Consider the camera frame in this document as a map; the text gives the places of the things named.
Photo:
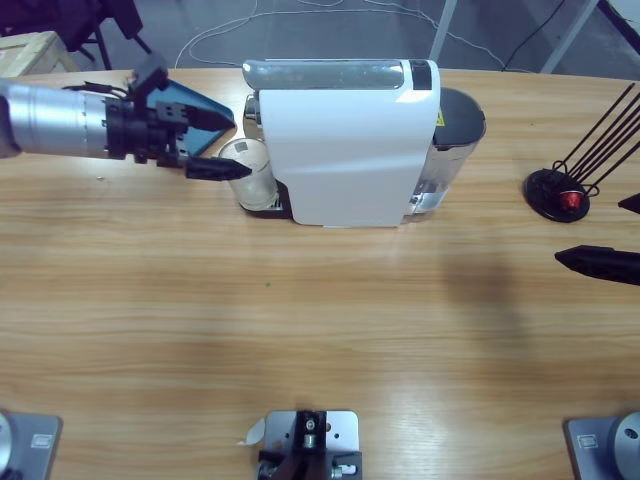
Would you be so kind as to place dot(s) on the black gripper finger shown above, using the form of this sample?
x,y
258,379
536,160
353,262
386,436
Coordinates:
x,y
631,203
192,116
600,264
215,169

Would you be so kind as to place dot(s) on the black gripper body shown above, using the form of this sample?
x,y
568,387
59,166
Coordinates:
x,y
142,132

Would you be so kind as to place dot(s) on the clear drinking glass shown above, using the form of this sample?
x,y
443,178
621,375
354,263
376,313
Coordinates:
x,y
255,185

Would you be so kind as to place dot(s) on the white capsule coffee machine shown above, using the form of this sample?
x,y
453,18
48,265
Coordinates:
x,y
345,150

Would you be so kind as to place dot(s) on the red coffee capsule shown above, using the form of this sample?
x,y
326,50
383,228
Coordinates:
x,y
570,201

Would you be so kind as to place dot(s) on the black capsule holder with rods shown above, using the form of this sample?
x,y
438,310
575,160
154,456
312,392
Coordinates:
x,y
542,195

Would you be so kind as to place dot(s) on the black chair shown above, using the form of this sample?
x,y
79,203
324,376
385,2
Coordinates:
x,y
120,15

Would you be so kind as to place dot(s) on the wooden crate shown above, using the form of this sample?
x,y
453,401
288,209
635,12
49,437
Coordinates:
x,y
30,55

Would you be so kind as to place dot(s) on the clear water tank black lid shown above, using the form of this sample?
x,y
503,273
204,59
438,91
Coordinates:
x,y
460,120

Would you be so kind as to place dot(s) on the white paper tab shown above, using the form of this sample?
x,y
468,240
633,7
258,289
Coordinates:
x,y
255,432

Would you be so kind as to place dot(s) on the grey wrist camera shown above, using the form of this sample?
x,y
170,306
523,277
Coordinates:
x,y
150,72

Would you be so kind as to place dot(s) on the white frame leg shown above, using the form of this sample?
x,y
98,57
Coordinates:
x,y
442,30
570,35

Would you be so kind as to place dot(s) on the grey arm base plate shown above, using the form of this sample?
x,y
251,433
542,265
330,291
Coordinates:
x,y
30,445
605,445

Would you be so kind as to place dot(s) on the black frame bar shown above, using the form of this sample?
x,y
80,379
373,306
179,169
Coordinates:
x,y
622,20

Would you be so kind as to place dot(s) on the centre metal base mount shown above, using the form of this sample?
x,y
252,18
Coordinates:
x,y
310,435

